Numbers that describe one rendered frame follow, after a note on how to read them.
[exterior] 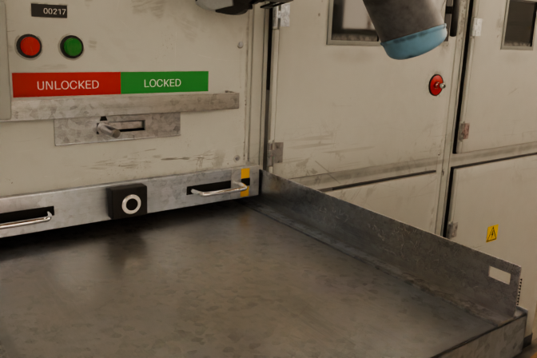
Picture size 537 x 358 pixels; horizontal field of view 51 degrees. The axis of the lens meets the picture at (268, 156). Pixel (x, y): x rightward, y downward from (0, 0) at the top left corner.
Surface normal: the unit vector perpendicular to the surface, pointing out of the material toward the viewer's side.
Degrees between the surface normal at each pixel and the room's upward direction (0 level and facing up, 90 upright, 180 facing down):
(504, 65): 90
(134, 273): 0
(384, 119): 90
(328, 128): 90
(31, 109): 90
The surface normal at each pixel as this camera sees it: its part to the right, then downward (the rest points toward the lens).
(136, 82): 0.59, 0.20
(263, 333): 0.04, -0.98
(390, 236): -0.80, 0.10
